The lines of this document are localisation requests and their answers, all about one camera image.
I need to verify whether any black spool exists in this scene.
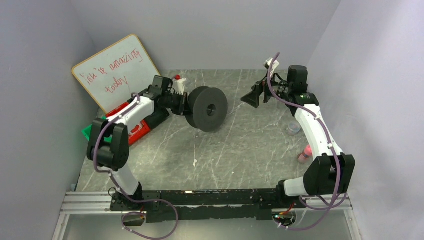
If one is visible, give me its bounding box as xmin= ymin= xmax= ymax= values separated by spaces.
xmin=185 ymin=86 xmax=228 ymax=133

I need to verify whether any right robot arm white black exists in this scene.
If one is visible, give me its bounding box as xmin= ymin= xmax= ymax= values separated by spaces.
xmin=241 ymin=65 xmax=356 ymax=197

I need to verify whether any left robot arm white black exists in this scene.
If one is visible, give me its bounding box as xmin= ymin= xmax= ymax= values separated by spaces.
xmin=86 ymin=75 xmax=190 ymax=203

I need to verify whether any black bin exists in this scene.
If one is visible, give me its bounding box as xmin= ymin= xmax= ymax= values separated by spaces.
xmin=144 ymin=108 xmax=170 ymax=130

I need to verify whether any red bin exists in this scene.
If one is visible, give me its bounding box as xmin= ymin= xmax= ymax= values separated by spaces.
xmin=105 ymin=102 xmax=151 ymax=146

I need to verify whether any pink marker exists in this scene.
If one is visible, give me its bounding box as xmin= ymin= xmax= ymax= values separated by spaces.
xmin=297 ymin=144 xmax=313 ymax=164

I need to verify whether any whiteboard with red writing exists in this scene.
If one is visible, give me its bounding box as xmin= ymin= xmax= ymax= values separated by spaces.
xmin=71 ymin=34 xmax=160 ymax=113

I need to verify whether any green bin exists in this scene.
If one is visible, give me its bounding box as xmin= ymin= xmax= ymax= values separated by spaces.
xmin=81 ymin=124 xmax=112 ymax=143

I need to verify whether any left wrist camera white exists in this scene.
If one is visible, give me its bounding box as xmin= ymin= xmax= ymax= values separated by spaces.
xmin=172 ymin=74 xmax=189 ymax=95

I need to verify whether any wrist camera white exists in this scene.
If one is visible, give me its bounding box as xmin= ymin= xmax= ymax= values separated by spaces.
xmin=263 ymin=57 xmax=280 ymax=78
xmin=172 ymin=74 xmax=189 ymax=95

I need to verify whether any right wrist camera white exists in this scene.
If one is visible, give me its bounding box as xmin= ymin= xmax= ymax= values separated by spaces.
xmin=263 ymin=57 xmax=280 ymax=78

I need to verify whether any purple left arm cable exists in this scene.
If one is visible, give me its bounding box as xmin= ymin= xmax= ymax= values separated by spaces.
xmin=92 ymin=92 xmax=180 ymax=240

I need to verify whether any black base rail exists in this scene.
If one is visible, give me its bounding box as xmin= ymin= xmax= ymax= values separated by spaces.
xmin=109 ymin=185 xmax=303 ymax=223

